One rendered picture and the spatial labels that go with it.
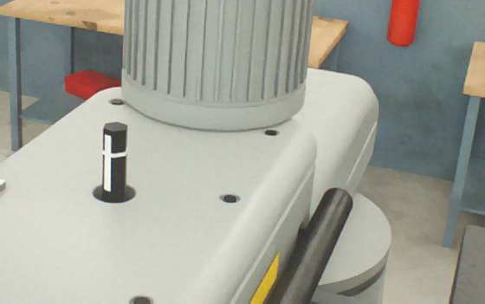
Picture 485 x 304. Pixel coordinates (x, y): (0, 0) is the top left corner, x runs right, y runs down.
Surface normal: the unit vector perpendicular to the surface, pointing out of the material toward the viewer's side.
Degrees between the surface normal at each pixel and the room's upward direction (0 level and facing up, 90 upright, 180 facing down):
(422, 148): 90
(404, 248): 0
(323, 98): 0
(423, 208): 0
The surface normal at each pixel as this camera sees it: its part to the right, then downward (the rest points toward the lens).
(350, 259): 0.06, -0.92
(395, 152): -0.34, 0.35
